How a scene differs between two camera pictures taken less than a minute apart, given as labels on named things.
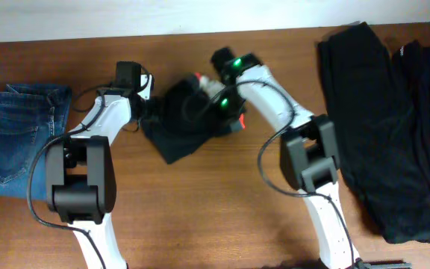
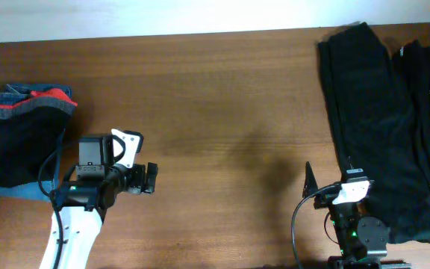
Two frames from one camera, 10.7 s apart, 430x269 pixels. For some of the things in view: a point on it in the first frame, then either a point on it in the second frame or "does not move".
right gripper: (203, 106) -> (323, 199)
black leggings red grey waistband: (182, 116) -> (19, 142)
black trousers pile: (379, 156) does not move
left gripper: (149, 110) -> (140, 178)
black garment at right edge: (426, 75) does not move
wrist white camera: (211, 87) -> (354, 189)
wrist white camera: (146, 81) -> (126, 143)
